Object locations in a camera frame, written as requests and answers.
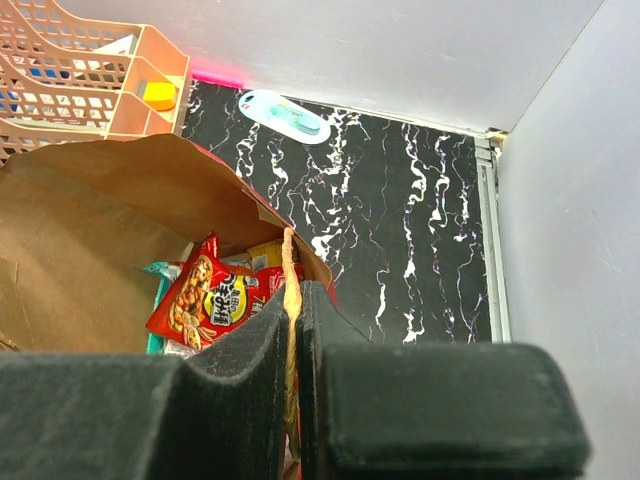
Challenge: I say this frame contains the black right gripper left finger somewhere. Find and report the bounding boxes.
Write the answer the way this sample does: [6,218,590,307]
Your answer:
[1,293,288,479]

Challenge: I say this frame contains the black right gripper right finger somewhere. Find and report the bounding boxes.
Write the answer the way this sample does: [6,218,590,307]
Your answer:
[297,281,590,479]

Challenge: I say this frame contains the red brown paper bag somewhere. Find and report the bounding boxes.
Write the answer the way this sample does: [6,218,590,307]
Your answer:
[0,132,339,480]

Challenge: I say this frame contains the red peanut snack packet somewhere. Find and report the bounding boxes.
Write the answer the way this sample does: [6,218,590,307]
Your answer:
[143,233,286,355]

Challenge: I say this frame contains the blue white blister pack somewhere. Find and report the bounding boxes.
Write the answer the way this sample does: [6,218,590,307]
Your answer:
[238,90,331,145]

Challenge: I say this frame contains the orange yellow block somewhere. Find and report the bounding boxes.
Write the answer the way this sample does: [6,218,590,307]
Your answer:
[141,81,178,111]

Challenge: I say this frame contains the pink tape strip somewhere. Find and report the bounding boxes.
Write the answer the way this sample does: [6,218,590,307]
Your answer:
[192,69,244,89]

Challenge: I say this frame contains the pink plastic tiered organizer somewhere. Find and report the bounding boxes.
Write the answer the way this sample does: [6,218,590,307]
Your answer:
[1,1,192,161]

